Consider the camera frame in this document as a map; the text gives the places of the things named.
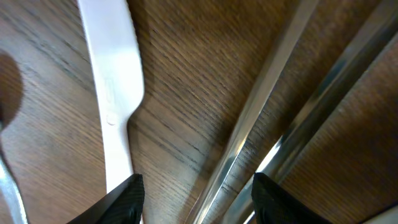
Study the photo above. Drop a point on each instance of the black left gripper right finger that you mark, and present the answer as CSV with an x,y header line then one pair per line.
x,y
274,205

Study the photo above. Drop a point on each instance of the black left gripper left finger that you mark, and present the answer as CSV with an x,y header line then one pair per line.
x,y
123,205

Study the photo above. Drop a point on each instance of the small steel spoon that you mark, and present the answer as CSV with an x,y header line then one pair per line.
x,y
12,195

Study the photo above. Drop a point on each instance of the pink plastic knife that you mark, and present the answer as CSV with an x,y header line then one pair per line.
x,y
119,80

